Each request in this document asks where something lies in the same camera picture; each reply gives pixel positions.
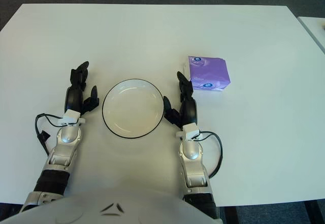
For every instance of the grey robot torso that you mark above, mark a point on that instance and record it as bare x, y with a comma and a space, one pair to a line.
89, 203

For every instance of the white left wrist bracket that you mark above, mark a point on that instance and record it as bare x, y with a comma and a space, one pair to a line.
71, 116

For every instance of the white plate black rim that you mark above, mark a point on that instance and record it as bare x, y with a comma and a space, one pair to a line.
132, 109

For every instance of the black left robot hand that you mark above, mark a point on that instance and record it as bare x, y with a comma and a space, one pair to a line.
74, 98

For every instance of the white side table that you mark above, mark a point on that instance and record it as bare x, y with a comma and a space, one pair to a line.
314, 28

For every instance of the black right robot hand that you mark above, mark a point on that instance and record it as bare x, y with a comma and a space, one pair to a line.
189, 112

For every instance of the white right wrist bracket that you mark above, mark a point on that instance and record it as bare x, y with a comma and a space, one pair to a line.
190, 131

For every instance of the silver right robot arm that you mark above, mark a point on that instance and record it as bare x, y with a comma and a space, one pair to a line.
193, 168

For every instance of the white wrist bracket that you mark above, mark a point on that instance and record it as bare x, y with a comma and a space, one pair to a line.
190, 131
71, 116

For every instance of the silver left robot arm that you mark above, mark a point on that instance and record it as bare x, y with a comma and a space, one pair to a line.
62, 153

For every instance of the purple tissue paper pack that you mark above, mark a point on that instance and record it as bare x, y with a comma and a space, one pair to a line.
210, 71

